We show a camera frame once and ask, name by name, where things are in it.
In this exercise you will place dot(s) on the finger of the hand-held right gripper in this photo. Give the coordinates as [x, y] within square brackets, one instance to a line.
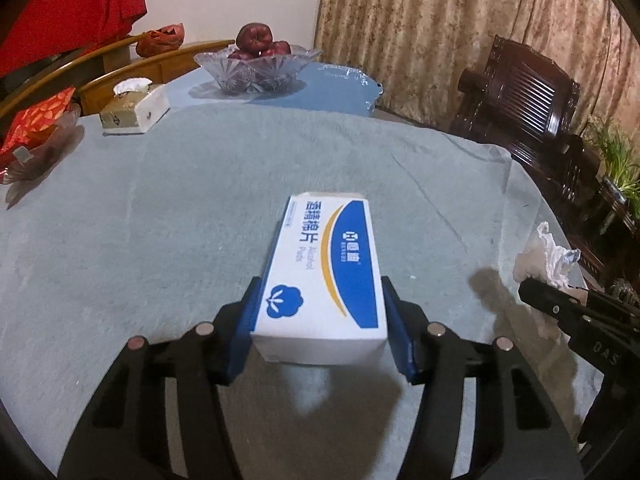
[547, 300]
[610, 299]

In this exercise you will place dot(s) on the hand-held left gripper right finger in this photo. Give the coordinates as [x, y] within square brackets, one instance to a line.
[400, 330]

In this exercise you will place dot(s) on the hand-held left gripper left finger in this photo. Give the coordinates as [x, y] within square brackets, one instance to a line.
[245, 320]

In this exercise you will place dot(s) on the white tissue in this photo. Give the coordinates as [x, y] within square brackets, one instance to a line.
[545, 260]

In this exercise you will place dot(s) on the white and blue cardboard box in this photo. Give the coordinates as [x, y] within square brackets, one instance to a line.
[320, 270]

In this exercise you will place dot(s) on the dark wooden side table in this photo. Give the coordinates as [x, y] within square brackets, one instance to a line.
[617, 220]

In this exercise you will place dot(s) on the grey towel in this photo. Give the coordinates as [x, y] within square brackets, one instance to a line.
[175, 210]

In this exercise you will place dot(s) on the green potted plant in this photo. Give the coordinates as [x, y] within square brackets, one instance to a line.
[617, 152]

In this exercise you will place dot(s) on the wide dark wooden armchair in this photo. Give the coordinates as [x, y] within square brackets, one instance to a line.
[525, 105]

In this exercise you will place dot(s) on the tissue box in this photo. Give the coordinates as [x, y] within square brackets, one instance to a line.
[132, 107]

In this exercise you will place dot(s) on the clear glass fruit bowl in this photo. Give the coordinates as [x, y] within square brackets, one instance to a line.
[255, 75]

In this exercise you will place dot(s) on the blue tablecloth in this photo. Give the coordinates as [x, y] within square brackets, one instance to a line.
[330, 85]

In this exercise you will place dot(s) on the red patterned packet in dish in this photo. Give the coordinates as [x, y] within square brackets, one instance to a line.
[47, 160]

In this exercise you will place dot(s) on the dark red apple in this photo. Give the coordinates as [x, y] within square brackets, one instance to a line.
[241, 55]
[254, 37]
[279, 48]

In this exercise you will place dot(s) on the wooden chair with curved back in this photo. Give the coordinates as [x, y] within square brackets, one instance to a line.
[150, 67]
[75, 67]

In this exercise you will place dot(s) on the orange plastic bag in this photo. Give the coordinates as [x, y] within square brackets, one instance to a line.
[160, 40]

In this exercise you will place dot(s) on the beige patterned curtain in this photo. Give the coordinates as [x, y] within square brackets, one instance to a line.
[450, 10]

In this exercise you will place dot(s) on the red cloth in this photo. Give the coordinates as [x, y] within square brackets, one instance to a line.
[75, 5]

